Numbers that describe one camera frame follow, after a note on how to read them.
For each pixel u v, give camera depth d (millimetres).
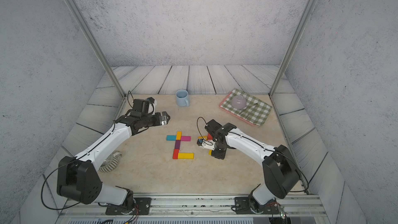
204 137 956
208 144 726
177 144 936
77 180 414
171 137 983
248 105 1140
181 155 893
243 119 1048
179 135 968
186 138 964
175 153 902
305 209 726
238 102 1114
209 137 958
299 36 881
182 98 1111
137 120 619
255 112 1090
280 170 429
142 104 661
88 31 865
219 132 610
